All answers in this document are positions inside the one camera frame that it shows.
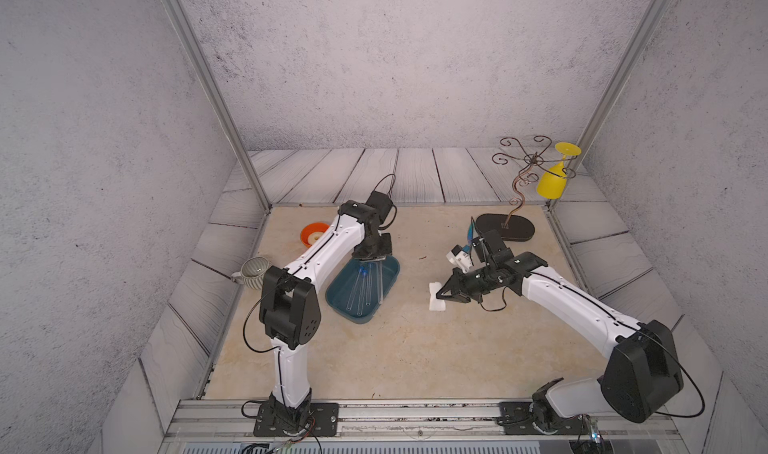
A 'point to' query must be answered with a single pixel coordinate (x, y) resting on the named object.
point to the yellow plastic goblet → (552, 183)
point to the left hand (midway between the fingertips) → (388, 258)
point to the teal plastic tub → (359, 288)
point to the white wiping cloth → (435, 304)
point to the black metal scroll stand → (514, 227)
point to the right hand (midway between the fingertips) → (439, 296)
